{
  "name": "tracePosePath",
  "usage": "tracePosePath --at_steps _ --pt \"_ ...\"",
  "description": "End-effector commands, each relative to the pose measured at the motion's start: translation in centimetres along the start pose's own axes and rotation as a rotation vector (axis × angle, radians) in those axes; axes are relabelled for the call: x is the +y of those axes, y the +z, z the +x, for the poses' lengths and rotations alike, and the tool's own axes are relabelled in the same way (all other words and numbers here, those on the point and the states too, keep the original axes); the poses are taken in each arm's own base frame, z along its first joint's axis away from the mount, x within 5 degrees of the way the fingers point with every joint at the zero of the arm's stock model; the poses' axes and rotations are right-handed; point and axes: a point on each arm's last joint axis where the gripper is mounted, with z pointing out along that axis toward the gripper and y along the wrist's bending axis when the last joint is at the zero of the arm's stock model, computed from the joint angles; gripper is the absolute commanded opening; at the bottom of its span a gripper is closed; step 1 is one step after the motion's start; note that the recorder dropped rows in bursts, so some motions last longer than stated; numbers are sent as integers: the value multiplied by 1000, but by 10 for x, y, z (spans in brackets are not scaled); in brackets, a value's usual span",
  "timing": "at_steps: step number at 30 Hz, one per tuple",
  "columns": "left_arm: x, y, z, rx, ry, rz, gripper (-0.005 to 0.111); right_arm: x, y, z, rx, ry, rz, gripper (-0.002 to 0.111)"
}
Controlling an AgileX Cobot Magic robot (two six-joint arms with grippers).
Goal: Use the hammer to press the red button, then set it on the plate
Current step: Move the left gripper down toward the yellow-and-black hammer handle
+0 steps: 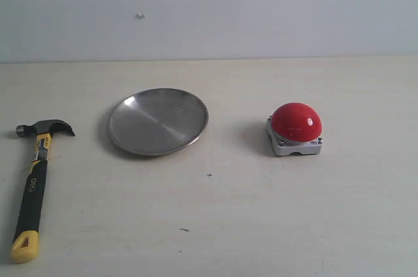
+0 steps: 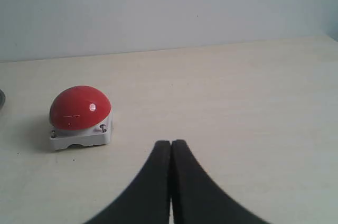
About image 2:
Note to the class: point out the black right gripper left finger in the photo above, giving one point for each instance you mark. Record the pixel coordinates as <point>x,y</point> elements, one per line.
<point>147,198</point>

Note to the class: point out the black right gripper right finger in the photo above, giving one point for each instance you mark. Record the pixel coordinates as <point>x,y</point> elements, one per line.
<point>196,198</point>

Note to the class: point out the red dome button grey base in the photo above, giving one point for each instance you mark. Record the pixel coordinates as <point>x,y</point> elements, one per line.
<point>80,115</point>

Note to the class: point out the round steel plate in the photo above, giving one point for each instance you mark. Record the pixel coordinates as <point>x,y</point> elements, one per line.
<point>2,99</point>

